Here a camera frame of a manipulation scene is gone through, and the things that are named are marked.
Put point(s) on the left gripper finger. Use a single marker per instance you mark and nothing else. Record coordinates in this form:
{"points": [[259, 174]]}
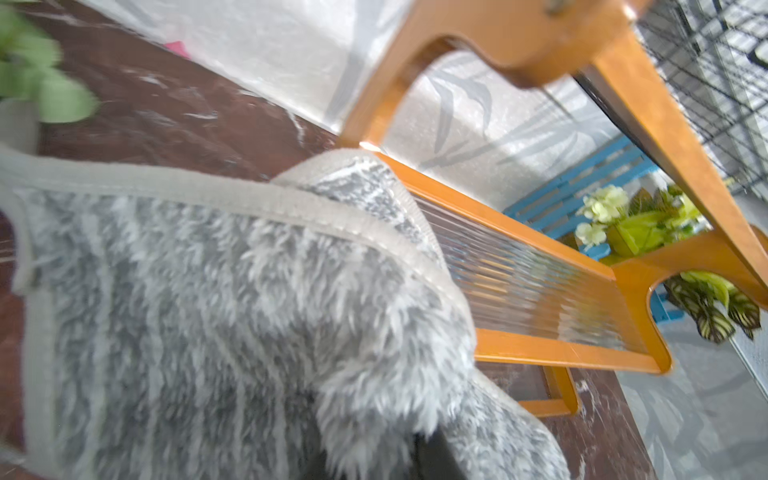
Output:
{"points": [[432, 459]]}

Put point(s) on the grey striped fluffy cloth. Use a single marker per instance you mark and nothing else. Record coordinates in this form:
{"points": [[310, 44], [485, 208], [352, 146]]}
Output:
{"points": [[188, 326]]}

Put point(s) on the white and blue slatted crate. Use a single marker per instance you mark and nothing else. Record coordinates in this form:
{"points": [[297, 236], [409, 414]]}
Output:
{"points": [[553, 208]]}

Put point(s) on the green potted plant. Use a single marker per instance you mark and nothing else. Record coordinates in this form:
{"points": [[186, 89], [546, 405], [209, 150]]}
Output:
{"points": [[616, 226]]}

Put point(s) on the flower pot with orange flowers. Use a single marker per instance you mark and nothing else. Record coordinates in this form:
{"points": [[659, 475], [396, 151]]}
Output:
{"points": [[34, 90]]}

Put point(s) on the black wire mesh organizer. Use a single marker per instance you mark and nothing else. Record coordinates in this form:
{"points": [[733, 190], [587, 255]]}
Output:
{"points": [[713, 57]]}

